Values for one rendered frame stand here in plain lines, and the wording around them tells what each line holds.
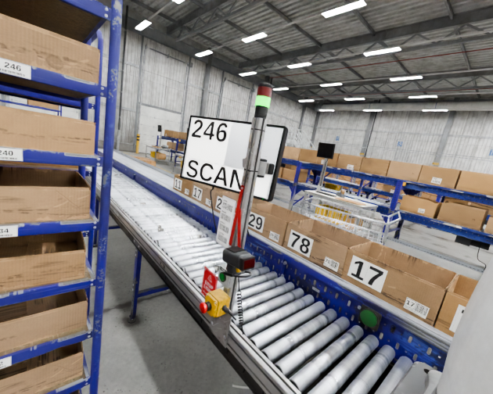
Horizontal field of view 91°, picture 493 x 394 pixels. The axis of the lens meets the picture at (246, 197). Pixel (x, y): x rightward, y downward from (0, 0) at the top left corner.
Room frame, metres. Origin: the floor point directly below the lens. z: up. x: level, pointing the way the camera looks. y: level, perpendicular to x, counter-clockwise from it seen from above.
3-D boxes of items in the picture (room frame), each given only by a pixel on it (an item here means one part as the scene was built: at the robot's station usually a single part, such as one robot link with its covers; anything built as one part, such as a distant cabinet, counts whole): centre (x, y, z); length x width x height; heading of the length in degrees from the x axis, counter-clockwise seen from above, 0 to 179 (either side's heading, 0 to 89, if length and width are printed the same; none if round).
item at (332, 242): (1.39, -0.52, 0.97); 0.39 x 0.29 x 0.17; 43
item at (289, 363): (0.87, -0.39, 0.72); 0.52 x 0.05 x 0.05; 133
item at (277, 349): (0.91, -0.34, 0.72); 0.52 x 0.05 x 0.05; 133
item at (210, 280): (0.91, 0.07, 0.85); 0.16 x 0.01 x 0.13; 43
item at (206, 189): (2.26, 0.30, 0.96); 0.39 x 0.29 x 0.17; 43
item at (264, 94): (0.88, 0.00, 1.62); 0.05 x 0.05 x 0.06
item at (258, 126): (0.88, 0.00, 1.11); 0.12 x 0.05 x 0.88; 43
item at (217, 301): (0.81, 0.02, 0.84); 0.15 x 0.09 x 0.07; 43
